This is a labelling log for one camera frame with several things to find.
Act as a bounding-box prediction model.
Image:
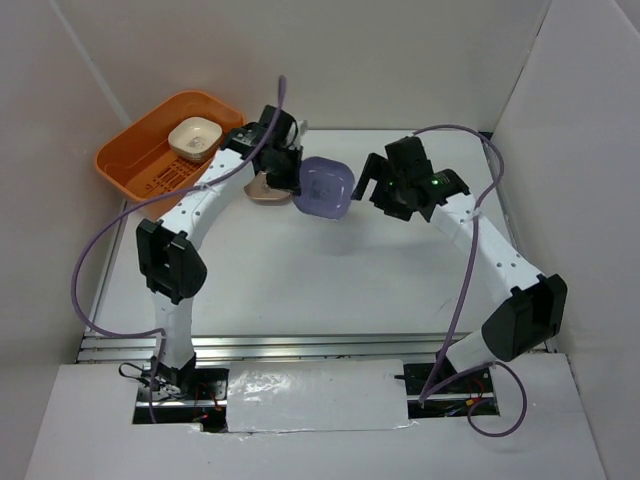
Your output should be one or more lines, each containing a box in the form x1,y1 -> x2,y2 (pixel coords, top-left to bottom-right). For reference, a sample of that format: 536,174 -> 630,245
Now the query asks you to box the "brown panda plate back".
244,172 -> 292,205

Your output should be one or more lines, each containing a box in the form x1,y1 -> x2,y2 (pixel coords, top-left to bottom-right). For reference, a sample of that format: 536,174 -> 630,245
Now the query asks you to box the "purple plate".
293,156 -> 355,220

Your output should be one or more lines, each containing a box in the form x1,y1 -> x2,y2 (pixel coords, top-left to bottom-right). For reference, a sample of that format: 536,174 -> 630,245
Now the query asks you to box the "cream panda plate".
168,117 -> 223,163

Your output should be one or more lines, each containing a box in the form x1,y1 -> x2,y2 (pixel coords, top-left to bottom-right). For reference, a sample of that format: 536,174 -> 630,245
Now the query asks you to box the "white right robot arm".
352,153 -> 568,399

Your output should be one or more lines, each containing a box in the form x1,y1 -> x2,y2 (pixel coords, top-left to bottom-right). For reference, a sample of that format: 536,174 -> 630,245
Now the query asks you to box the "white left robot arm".
136,146 -> 303,399

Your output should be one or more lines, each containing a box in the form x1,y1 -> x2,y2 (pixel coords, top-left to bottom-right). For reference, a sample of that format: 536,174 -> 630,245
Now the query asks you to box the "orange plastic bin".
95,90 -> 246,204

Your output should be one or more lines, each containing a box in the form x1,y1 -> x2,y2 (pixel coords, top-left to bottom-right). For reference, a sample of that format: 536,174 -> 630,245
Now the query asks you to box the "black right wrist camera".
385,136 -> 434,183

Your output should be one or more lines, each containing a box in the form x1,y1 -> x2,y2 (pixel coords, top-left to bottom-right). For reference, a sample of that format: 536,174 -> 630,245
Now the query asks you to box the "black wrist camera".
385,136 -> 434,183
258,105 -> 308,149

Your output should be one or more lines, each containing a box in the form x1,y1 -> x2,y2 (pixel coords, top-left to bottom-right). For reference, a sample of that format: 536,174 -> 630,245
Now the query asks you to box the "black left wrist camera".
258,105 -> 308,149

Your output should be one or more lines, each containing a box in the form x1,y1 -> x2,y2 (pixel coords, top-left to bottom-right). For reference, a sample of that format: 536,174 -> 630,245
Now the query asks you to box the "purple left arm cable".
70,75 -> 289,426

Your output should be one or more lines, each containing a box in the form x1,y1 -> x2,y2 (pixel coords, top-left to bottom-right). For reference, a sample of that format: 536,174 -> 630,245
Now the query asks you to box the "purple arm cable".
70,75 -> 289,426
412,123 -> 529,439

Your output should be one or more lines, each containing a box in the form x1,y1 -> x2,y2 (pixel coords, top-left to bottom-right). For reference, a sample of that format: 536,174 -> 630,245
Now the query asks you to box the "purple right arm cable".
412,123 -> 529,439

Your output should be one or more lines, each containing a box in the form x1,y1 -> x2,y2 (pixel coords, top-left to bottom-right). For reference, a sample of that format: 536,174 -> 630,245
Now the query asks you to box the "aluminium rail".
76,334 -> 445,364

